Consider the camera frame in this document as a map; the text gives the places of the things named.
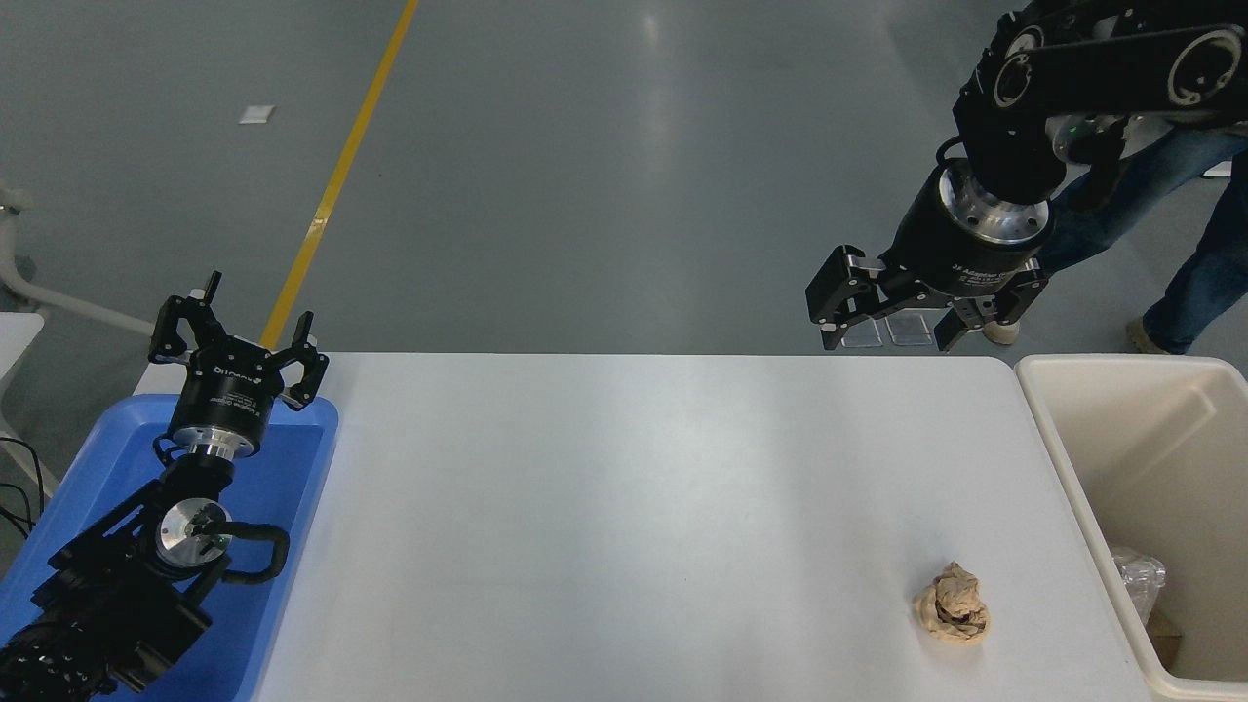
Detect small white side table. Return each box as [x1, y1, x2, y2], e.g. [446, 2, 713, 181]
[0, 311, 48, 442]

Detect blue plastic tray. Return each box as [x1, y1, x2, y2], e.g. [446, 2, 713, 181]
[0, 393, 340, 702]

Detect large pale plastic bin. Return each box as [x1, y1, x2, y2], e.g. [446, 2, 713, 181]
[1014, 354, 1248, 702]

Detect thin black cables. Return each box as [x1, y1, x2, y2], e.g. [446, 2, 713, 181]
[0, 435, 46, 539]

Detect white curved pipe frame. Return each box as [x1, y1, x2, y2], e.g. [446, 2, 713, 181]
[0, 180, 159, 338]

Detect crumpled clear plastic item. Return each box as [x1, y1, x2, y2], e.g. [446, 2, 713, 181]
[1111, 546, 1168, 627]

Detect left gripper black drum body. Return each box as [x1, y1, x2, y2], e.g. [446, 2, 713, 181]
[168, 339, 290, 448]

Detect person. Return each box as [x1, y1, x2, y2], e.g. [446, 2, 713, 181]
[980, 93, 1248, 357]

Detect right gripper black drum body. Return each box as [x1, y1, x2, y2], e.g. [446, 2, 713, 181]
[881, 170, 1052, 299]

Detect tan paper ball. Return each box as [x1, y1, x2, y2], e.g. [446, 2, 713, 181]
[913, 561, 993, 644]

